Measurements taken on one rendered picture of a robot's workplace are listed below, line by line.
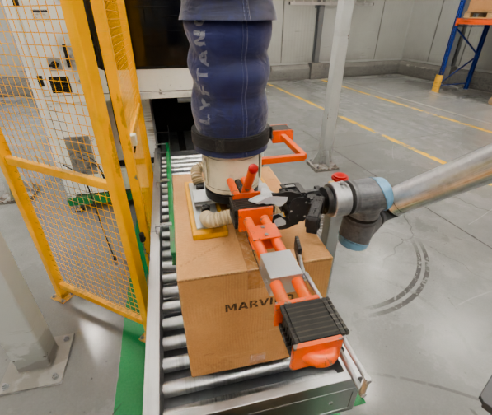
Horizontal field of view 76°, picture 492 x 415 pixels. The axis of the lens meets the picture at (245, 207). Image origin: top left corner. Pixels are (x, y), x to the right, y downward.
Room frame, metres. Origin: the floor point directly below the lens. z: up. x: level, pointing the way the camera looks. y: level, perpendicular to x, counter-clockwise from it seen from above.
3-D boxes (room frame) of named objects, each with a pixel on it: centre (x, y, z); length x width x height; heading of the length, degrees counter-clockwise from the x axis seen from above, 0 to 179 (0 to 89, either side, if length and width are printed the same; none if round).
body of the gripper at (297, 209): (0.69, -0.15, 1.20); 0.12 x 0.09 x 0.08; 103
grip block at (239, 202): (0.65, -0.01, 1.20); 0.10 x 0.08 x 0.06; 104
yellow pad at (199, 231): (0.87, 0.14, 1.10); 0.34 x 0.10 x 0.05; 14
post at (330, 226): (1.19, -0.40, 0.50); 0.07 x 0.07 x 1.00; 13
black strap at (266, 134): (0.89, 0.04, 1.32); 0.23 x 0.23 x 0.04
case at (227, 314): (0.88, 0.03, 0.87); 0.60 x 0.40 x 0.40; 12
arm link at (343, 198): (0.70, -0.23, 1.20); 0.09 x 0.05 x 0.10; 13
